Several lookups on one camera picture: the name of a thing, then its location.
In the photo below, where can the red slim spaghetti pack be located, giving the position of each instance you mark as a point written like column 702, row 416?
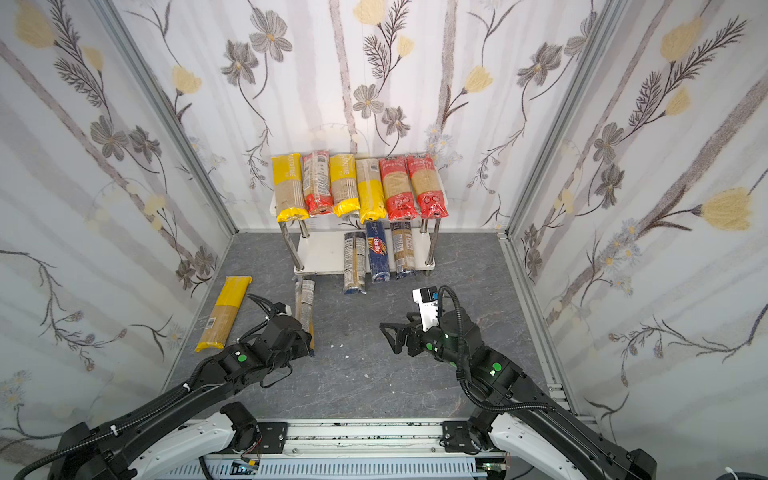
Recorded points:
column 316, row 183

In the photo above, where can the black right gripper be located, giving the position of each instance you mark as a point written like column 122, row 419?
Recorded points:
column 410, row 336

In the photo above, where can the long yellow Pastatime bag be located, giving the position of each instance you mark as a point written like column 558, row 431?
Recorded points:
column 288, row 188

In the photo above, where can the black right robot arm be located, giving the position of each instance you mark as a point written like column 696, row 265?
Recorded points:
column 512, row 414

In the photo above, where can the short yellow Pastatime bag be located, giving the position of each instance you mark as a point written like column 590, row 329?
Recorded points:
column 344, row 186

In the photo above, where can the blue Barilla spaghetti pack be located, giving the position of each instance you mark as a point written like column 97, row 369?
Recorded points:
column 377, row 251

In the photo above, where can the yellow pasta bag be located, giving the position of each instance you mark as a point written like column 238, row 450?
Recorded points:
column 223, row 315

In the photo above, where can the white two-tier metal shelf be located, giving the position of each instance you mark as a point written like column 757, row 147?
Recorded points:
column 320, row 247

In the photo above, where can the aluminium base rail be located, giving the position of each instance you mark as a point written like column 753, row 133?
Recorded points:
column 355, row 449

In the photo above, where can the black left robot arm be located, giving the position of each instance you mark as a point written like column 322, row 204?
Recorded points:
column 112, row 450

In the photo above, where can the red spaghetti bag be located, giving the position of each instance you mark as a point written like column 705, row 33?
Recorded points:
column 399, row 198
column 426, row 184

